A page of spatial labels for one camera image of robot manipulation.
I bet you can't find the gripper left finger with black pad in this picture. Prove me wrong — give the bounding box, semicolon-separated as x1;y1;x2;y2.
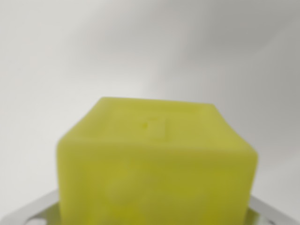
0;189;61;225

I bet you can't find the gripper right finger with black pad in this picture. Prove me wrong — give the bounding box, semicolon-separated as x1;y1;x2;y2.
247;194;300;225

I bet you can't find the yellow cube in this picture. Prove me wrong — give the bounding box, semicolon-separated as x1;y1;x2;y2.
55;96;259;225

